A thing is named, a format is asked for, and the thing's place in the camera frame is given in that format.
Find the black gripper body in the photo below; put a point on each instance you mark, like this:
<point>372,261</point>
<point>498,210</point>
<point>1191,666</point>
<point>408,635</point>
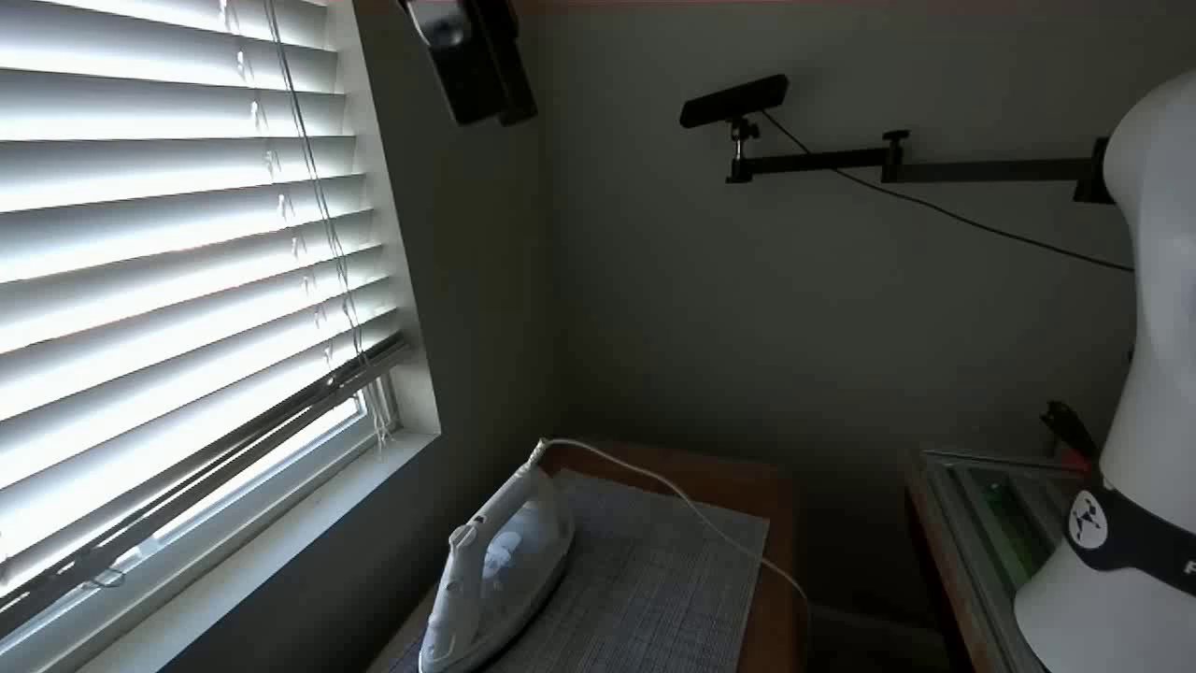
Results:
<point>467,23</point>

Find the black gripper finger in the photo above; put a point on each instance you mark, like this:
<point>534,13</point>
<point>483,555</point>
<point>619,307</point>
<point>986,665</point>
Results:
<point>512,78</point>
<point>472,88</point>

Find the white clothes iron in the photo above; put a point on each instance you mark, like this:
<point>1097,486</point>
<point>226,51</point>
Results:
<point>498,573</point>

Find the red clamp at robot base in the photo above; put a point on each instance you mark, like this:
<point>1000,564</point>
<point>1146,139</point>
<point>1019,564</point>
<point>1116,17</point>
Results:
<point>1071,436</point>

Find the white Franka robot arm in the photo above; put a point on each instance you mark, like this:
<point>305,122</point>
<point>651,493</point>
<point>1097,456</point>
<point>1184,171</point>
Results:
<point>1161,314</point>

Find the grey checked mat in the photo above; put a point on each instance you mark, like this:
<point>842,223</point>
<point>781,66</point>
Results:
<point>647,584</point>

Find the white window blinds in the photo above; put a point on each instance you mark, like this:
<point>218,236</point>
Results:
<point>152,189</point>

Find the wooden side table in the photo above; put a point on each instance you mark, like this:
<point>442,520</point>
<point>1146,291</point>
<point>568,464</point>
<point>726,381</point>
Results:
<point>748,482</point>

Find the green lit metal rack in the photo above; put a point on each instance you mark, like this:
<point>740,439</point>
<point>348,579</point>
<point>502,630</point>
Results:
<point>934,547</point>

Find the black stereo camera bar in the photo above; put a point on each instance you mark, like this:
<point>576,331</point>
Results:
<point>735,100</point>

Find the white window frame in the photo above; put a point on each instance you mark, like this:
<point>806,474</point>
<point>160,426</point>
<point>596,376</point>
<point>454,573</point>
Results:
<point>310,512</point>

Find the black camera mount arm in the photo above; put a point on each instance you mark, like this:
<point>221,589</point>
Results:
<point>973,171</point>

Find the aluminium profile base frame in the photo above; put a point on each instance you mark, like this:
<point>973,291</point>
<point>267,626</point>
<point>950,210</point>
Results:
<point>996,525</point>

